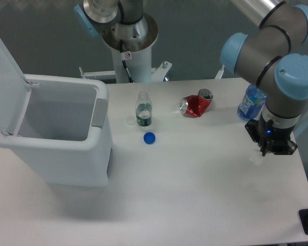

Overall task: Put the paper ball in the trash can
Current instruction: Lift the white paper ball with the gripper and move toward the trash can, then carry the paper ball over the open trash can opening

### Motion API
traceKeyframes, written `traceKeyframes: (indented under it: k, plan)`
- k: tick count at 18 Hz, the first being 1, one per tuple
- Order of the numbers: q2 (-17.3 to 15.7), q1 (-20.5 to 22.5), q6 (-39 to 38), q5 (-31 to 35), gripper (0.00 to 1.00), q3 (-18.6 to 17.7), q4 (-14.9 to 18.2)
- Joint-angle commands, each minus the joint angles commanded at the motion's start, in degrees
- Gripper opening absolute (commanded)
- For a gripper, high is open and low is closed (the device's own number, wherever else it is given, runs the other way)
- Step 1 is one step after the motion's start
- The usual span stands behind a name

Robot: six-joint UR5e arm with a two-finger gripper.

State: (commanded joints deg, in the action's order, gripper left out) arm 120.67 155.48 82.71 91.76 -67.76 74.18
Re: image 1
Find white trash bin open lid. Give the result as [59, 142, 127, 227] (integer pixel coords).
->
[0, 38, 112, 187]

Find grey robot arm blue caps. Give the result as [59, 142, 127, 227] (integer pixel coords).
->
[74, 1, 308, 155]

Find blue bottle cap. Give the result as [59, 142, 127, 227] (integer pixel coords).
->
[143, 132, 156, 145]

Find blue plastic water bottle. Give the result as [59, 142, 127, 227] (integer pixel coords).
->
[237, 84, 267, 121]

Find crushed red soda can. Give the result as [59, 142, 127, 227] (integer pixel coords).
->
[180, 89, 213, 117]

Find black cable on pedestal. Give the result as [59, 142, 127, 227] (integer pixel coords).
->
[119, 38, 134, 84]

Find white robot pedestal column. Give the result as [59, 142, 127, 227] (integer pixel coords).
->
[111, 47, 152, 84]

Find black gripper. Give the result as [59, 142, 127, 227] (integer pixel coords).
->
[245, 118, 298, 156]

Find clear bottle green label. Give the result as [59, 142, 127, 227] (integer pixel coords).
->
[135, 91, 152, 127]

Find white bottle cap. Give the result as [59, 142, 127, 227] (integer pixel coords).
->
[126, 116, 136, 125]

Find white metal base frame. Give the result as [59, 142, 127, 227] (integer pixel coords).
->
[78, 60, 173, 84]

